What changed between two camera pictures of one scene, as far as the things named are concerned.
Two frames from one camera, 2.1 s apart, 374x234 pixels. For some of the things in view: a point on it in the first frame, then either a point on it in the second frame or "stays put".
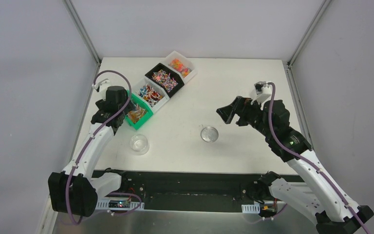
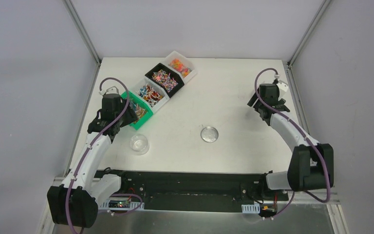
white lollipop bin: (154, 96) stays put
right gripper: (227, 112) → (252, 102)
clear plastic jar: (139, 145) stays put
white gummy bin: (185, 67) stays put
